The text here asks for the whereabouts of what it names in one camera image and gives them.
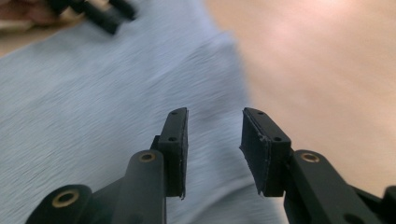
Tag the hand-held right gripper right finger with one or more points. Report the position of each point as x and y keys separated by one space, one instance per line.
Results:
x=267 y=155

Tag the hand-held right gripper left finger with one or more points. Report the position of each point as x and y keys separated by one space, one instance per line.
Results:
x=176 y=155

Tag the light blue towel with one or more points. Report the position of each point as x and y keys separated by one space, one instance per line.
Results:
x=93 y=109

